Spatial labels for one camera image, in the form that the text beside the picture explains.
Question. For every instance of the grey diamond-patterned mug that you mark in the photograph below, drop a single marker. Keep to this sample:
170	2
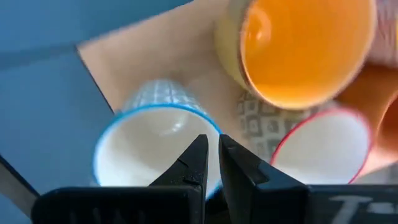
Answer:
326	146

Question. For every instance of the red floral-patterned cream mug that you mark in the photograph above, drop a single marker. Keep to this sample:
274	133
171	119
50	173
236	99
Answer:
387	37

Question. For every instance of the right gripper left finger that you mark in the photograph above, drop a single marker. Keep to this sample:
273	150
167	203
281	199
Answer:
192	168

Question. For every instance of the wooden shelf with black frame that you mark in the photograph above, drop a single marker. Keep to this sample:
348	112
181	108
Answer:
155	56

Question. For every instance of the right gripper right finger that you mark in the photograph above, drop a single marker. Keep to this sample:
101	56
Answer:
248	186

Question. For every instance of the plain orange mug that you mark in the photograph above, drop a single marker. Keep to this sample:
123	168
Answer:
373	93

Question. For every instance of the green lattice-patterned mug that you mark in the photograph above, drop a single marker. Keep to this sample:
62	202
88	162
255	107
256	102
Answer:
149	140

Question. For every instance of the blue-grey table mat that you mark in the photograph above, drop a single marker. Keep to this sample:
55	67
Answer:
46	109

